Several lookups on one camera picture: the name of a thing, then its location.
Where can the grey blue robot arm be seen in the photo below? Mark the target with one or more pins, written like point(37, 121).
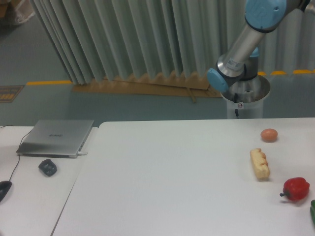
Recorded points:
point(262, 17)

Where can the red toy bell pepper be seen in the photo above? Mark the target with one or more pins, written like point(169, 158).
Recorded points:
point(295, 189)

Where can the green toy pepper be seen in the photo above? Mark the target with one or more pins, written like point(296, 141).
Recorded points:
point(312, 211)

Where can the flat brown cardboard sheet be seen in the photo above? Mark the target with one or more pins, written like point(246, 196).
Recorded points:
point(192, 86)

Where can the white usb plug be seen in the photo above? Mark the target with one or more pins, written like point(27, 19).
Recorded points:
point(82, 153)

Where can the silver closed laptop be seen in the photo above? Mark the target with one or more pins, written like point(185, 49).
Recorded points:
point(56, 138)

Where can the pale green folding curtain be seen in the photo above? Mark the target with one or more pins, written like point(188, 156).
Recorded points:
point(134, 39)

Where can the brown toy egg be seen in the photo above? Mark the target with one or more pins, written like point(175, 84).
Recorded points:
point(269, 135)

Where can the toy bread loaf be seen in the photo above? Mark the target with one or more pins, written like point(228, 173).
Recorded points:
point(259, 164)

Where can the small black controller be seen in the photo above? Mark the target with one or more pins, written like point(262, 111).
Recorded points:
point(48, 167)

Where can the black computer mouse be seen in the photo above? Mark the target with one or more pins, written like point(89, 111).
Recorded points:
point(4, 188)

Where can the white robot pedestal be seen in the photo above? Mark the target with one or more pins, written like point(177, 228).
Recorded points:
point(245, 99)

